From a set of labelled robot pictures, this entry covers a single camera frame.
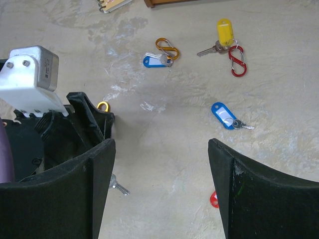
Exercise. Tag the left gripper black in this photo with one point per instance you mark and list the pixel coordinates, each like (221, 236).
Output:
(34, 144)

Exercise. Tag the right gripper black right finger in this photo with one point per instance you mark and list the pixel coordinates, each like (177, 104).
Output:
(259, 202)

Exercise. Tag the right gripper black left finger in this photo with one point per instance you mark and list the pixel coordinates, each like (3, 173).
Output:
(64, 202)

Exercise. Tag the orange S carabiner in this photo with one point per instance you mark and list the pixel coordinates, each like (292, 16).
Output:
(103, 106)
(165, 45)

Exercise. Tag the silver key with black tag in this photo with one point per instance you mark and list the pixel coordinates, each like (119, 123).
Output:
(114, 184)

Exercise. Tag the silver key with dark-blue tag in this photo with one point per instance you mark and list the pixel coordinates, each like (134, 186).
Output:
(152, 60)

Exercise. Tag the silver key with blue tag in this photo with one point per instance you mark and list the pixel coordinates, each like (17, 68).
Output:
(227, 118)

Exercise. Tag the red S carabiner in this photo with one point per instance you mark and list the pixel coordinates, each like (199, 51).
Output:
(235, 60)

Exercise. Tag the silver key with yellow tag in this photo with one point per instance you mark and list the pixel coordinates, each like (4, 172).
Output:
(225, 38)

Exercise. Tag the silver key with red tag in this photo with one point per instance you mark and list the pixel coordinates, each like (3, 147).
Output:
(214, 200)

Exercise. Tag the orange spiral notebook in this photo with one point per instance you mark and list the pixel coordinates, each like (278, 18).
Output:
(107, 6)

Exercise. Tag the wooden shelf rack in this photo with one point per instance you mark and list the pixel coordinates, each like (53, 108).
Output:
(153, 3)

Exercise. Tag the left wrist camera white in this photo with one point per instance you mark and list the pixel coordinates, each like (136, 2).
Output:
(28, 80)

